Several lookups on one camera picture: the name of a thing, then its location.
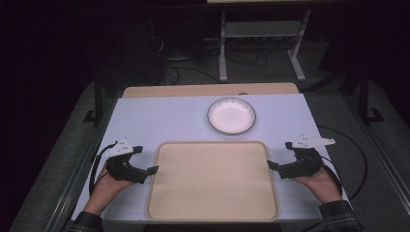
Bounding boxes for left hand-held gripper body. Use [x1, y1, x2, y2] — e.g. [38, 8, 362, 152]
[104, 138, 149, 185]

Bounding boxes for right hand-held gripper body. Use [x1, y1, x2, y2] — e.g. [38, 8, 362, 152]
[278, 133, 337, 180]

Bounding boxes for beige rectangular tray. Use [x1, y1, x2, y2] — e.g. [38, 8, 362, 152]
[146, 140, 280, 223]

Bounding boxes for white round plate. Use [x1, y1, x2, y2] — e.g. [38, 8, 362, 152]
[206, 97, 258, 136]

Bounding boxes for person's left hand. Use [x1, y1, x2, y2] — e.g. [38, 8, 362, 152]
[94, 165, 135, 203]

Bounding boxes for person's right hand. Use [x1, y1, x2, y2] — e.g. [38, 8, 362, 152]
[291, 166, 343, 205]

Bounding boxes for white table cover sheet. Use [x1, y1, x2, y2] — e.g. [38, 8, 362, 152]
[71, 93, 350, 224]

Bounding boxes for black metal stand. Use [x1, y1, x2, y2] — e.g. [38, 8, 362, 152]
[82, 78, 104, 128]
[358, 68, 386, 126]

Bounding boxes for white metal stand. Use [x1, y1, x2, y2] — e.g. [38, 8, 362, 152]
[218, 8, 312, 84]

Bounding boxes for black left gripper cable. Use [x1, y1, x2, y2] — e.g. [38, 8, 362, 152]
[88, 140, 119, 196]

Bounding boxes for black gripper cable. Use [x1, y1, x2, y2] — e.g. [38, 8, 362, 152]
[88, 140, 119, 196]
[316, 125, 368, 201]

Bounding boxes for aluminium frame rail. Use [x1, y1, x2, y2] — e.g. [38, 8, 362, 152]
[342, 95, 410, 207]
[47, 96, 120, 232]

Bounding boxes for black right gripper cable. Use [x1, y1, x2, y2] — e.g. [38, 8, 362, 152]
[316, 125, 368, 201]

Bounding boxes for black floor cable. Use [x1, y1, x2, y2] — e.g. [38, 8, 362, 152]
[163, 65, 220, 85]

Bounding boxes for tangled black floor cables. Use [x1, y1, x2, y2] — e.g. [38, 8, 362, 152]
[224, 47, 269, 68]

